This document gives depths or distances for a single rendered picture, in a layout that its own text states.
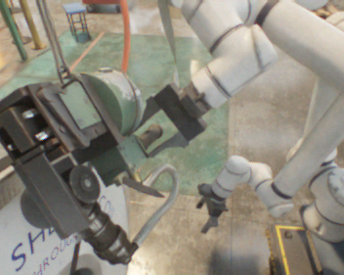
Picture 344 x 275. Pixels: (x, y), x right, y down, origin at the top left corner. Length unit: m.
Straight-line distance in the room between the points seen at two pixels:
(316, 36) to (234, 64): 0.17
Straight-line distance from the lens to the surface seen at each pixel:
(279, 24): 0.67
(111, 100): 0.49
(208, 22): 0.60
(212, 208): 1.18
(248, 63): 0.57
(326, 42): 0.65
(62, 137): 0.39
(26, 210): 0.46
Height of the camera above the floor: 1.69
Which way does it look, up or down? 42 degrees down
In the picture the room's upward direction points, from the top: 1 degrees counter-clockwise
